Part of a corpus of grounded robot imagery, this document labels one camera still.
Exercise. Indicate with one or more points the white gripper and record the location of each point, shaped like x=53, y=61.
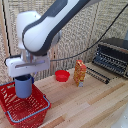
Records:
x=28, y=65

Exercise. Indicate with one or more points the blue plastic cup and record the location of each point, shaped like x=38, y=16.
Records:
x=23, y=87

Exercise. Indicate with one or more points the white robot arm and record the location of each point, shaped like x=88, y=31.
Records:
x=45, y=28

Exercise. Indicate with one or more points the red bowl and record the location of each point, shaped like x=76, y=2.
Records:
x=62, y=75

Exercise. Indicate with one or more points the orange yellow carton box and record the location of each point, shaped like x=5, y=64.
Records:
x=79, y=72

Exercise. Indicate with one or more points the black toaster oven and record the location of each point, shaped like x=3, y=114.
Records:
x=113, y=55

